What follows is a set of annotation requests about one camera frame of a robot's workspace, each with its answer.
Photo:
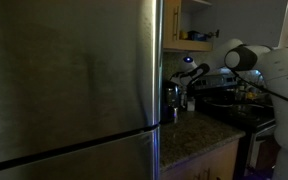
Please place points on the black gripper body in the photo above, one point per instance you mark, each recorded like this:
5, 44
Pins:
178, 77

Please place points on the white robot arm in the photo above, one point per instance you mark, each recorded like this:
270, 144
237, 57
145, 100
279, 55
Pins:
273, 66

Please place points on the white salt shaker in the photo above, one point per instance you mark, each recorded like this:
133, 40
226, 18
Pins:
191, 104

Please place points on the black frying pan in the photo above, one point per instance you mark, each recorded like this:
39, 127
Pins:
227, 102

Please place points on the wooden upper cabinet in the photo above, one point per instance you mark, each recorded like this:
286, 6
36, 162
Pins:
189, 25

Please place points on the wooden cabinet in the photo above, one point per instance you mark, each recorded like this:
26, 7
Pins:
189, 25
218, 164

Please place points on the black stove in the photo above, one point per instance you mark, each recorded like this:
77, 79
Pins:
257, 150

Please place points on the wooden lower cabinet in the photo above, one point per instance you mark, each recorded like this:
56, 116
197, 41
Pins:
218, 164

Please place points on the stainless steel refrigerator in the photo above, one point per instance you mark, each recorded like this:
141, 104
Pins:
80, 84

